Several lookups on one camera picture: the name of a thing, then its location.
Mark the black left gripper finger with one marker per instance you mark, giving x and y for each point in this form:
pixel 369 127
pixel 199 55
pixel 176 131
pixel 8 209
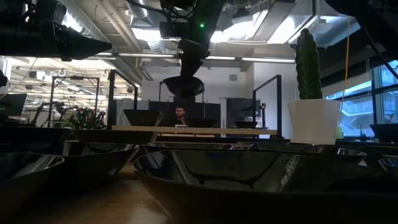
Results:
pixel 81 39
pixel 81 52

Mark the black glossy round plate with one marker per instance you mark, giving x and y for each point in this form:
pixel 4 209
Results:
pixel 184 88
pixel 202 123

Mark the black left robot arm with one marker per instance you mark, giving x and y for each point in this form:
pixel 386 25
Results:
pixel 12 12

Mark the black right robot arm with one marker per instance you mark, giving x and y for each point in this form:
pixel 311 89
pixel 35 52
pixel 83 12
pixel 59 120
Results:
pixel 208 18

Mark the black computer monitor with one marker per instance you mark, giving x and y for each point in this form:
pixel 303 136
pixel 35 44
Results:
pixel 239 107
pixel 12 104

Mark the wooden shelf board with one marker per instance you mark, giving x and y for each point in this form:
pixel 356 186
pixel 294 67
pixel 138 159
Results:
pixel 217 131

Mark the long ceiling light bar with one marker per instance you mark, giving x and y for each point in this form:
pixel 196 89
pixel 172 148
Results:
pixel 267 59

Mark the green cactus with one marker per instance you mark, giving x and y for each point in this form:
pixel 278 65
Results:
pixel 308 68

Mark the white faceted plant pot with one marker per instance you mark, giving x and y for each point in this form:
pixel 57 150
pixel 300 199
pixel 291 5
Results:
pixel 314 121

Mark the small yellow-green object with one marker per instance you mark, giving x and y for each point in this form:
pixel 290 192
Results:
pixel 339 133

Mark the black tapered tub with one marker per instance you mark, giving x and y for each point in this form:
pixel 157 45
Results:
pixel 385 133

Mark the black background gantry frame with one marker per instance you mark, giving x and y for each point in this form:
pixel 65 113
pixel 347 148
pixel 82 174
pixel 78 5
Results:
pixel 76 77

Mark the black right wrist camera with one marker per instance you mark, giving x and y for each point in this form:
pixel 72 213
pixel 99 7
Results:
pixel 172 30

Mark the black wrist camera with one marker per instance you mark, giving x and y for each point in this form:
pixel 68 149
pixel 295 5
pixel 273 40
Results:
pixel 56 12
pixel 172 30

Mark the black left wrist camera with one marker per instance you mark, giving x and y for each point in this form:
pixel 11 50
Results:
pixel 56 12

